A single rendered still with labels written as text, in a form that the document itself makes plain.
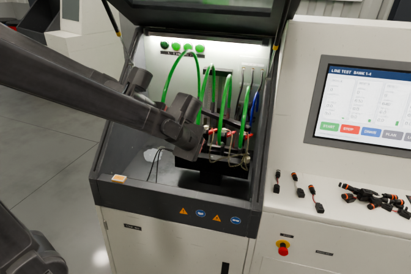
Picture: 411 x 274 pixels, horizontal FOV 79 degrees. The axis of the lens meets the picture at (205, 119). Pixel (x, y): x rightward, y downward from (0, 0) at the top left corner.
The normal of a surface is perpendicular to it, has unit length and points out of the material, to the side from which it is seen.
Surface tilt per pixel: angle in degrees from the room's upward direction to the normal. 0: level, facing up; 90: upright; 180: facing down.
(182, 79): 90
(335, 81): 76
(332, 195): 0
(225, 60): 90
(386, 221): 0
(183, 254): 90
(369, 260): 90
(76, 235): 0
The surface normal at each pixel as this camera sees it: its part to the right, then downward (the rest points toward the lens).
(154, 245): -0.21, 0.47
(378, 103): -0.20, 0.26
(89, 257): 0.04, -0.87
